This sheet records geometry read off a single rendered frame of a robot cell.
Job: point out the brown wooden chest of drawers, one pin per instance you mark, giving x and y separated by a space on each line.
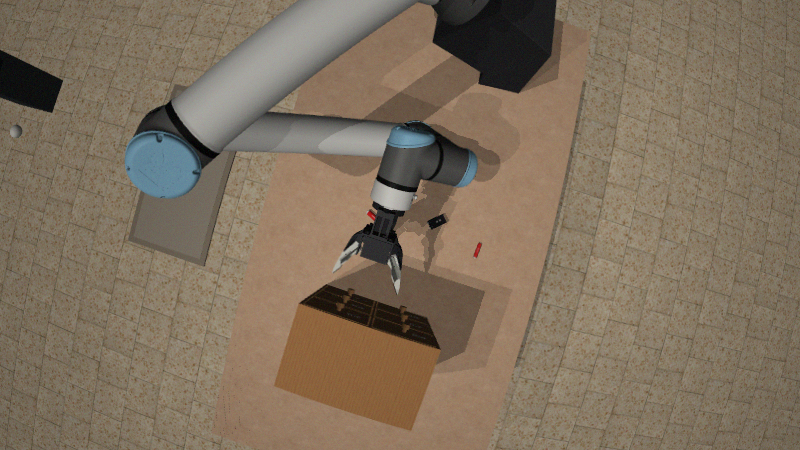
356 368

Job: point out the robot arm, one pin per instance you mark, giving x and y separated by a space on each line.
164 159

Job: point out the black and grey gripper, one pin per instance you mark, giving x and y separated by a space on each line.
377 247

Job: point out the dark brown wooden drawer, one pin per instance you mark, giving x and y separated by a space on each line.
403 331
340 311
398 312
350 292
403 318
348 304

